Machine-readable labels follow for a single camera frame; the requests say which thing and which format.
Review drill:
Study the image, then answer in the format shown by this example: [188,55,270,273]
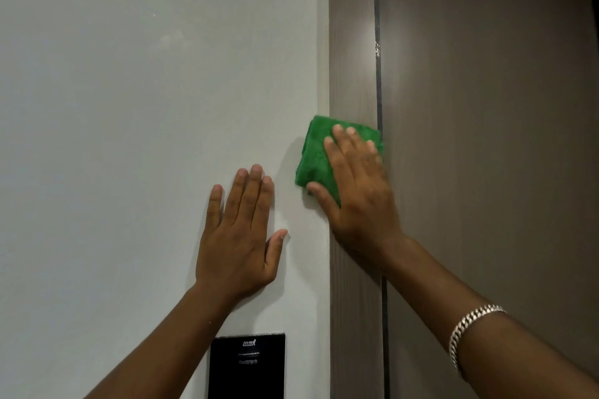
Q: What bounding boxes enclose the brown wooden door frame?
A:
[328,0,385,399]

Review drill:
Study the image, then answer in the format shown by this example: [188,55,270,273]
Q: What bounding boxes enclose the brown wooden door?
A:
[373,0,599,399]

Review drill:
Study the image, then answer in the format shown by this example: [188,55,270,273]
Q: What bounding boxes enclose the green microfiber cloth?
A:
[295,115,385,208]

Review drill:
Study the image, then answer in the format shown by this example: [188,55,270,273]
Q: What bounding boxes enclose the person's left forearm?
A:
[84,283,235,399]

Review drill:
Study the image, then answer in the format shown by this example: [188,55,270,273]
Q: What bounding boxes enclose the person's left hand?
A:
[194,164,289,305]

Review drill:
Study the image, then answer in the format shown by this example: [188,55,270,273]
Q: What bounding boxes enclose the person's right forearm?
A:
[381,235,599,399]

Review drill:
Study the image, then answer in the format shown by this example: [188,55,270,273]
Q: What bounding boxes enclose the person's right hand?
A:
[306,124,404,268]

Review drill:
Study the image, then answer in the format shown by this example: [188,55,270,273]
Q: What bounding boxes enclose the black wall switch panel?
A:
[207,333,286,399]

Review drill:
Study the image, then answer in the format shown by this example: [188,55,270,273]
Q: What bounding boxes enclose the silver chain bracelet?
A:
[448,304,507,378]

